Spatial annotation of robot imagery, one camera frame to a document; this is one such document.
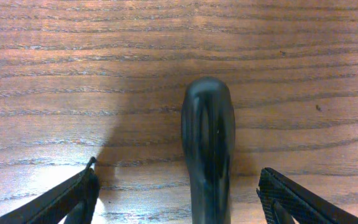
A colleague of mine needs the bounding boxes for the black yellow screwdriver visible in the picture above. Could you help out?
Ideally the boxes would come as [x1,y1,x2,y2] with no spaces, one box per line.
[181,77,236,224]

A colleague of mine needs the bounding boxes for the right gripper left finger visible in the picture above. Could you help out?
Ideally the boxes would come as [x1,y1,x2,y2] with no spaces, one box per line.
[0,157,100,223]

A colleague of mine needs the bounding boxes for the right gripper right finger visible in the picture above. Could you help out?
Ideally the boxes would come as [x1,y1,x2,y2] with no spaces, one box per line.
[257,167,358,224]

